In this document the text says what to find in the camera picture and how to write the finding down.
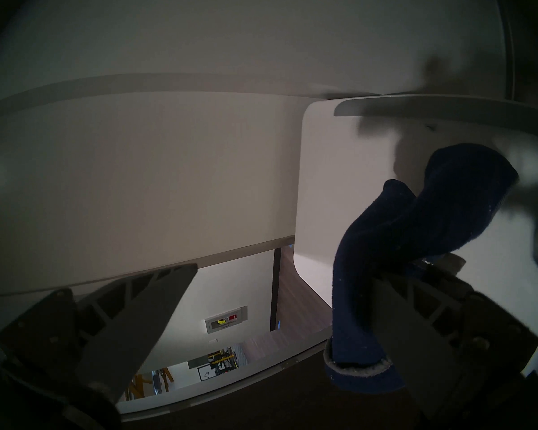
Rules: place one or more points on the white wall cabinet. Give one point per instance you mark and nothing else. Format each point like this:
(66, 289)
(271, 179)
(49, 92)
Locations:
(226, 320)

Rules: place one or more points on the white side table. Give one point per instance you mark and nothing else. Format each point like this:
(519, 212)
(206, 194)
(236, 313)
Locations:
(385, 165)

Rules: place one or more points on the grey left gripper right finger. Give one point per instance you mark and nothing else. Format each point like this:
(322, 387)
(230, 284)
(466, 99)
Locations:
(421, 344)

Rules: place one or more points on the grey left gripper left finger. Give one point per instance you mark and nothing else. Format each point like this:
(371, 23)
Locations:
(125, 326)

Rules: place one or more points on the yellow framed equipment cart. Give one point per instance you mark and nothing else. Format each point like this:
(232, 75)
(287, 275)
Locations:
(222, 362)

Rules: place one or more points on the dark blue cloth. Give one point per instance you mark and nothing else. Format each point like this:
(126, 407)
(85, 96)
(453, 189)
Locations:
(408, 236)

